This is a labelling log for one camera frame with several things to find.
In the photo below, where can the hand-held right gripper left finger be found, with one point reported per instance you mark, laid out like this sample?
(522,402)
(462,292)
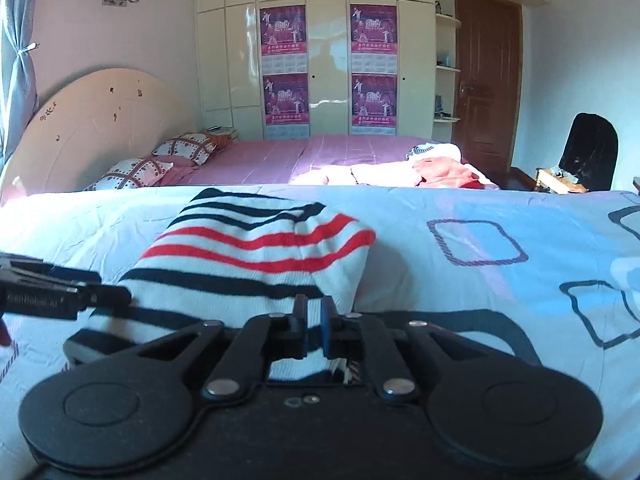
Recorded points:
(301,330)

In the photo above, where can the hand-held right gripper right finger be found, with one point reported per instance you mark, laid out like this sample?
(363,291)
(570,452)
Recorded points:
(326,330)

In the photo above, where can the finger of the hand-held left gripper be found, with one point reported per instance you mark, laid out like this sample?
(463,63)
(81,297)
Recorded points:
(107,296)
(75,275)

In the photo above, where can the striped knit sweater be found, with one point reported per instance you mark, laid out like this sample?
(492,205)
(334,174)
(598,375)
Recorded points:
(250,245)

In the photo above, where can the checked white pillow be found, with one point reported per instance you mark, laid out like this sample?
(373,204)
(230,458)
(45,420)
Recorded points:
(132,174)
(185,149)

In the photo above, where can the beige rounded headboard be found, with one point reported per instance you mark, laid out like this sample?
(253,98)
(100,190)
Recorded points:
(90,125)

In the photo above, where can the orange box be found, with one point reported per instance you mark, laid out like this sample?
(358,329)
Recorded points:
(222,136)

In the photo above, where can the red cloth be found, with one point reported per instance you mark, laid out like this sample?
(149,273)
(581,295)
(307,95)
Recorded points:
(450,174)

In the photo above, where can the white dark-striped cloth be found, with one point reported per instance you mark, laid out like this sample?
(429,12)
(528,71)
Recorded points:
(432,151)

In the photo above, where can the grey curtain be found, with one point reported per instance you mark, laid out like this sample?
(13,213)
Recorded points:
(15,60)

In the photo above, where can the small wooden stool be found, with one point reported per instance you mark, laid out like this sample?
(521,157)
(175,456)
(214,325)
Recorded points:
(557,182)

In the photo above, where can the cream glossy wardrobe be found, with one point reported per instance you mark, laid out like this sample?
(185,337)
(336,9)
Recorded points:
(330,50)

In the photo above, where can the cream corner shelf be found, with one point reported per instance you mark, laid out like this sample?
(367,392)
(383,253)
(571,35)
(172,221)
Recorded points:
(446,67)

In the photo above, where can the brown wooden door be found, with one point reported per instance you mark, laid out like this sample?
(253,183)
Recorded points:
(487,90)

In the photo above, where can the black chair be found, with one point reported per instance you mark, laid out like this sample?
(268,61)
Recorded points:
(590,152)

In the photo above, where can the purple wall poster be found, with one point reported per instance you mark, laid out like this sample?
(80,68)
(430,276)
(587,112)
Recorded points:
(283,35)
(374,102)
(285,105)
(373,35)

